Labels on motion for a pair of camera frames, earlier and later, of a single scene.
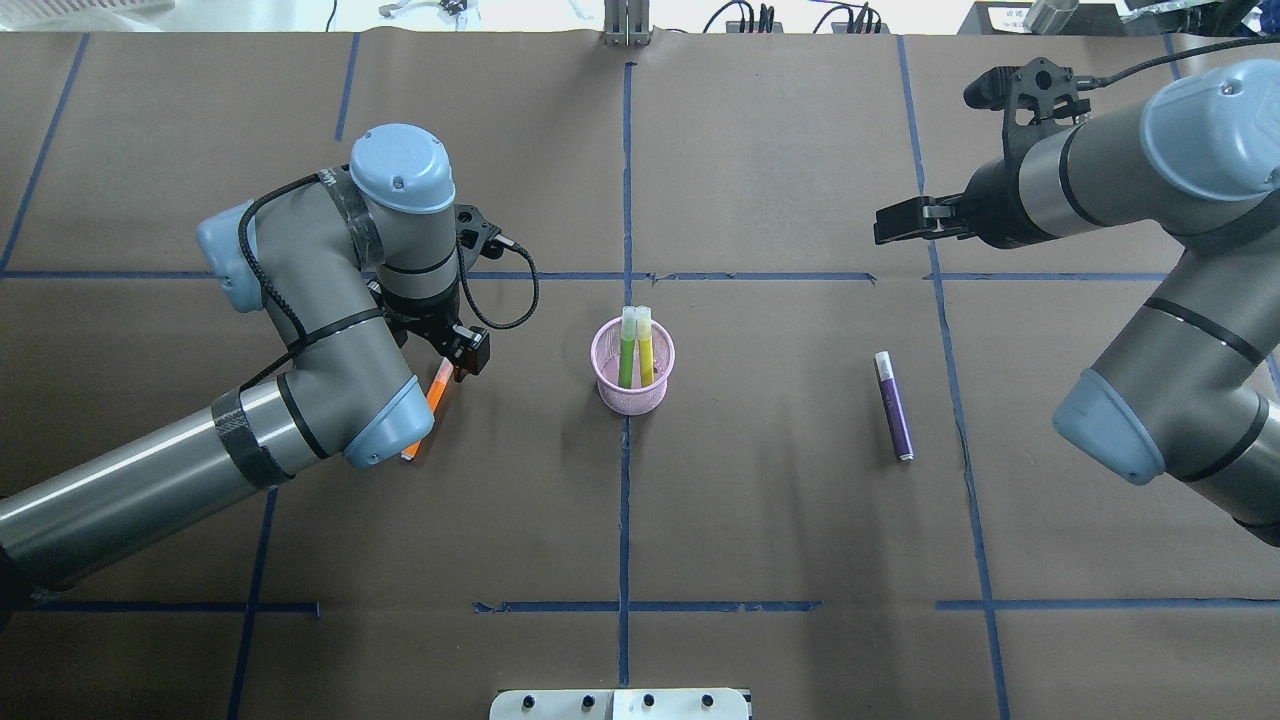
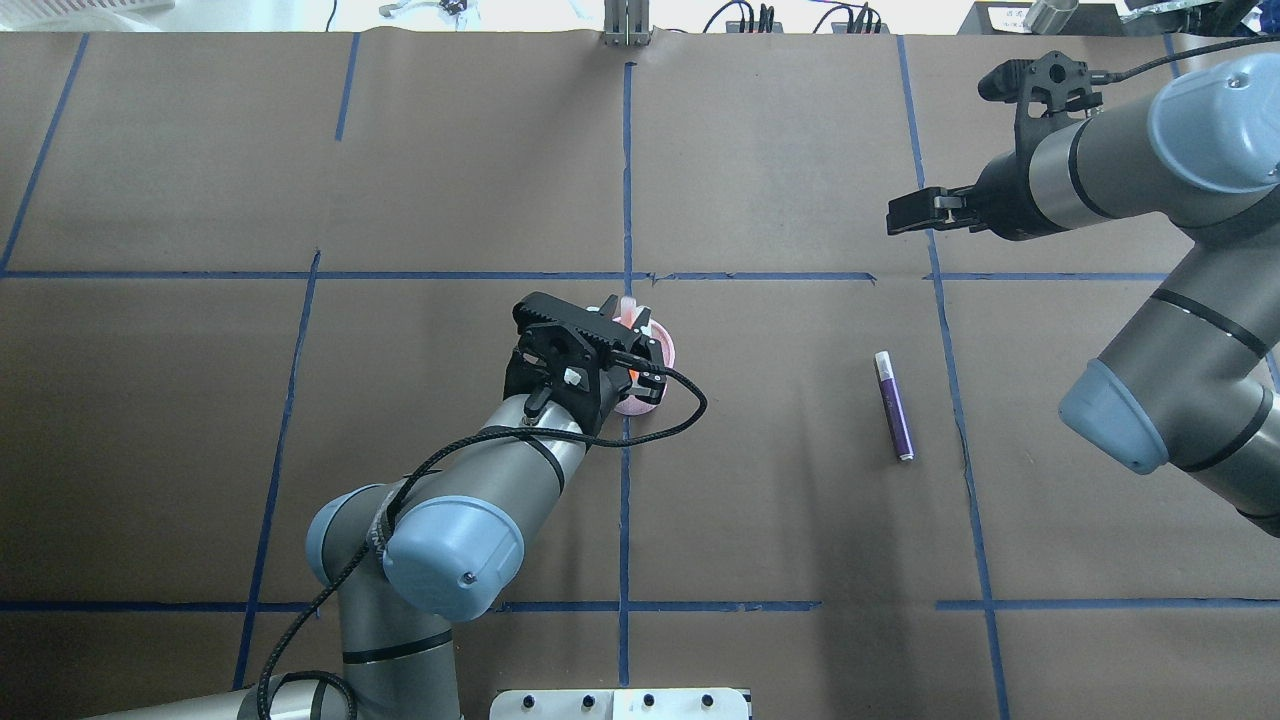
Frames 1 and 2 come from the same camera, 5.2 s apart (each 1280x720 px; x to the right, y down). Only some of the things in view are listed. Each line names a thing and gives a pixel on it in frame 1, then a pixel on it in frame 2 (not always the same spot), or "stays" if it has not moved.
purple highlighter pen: [893, 405] stays
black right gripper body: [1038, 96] stays
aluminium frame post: [626, 23] stays
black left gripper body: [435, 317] → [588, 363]
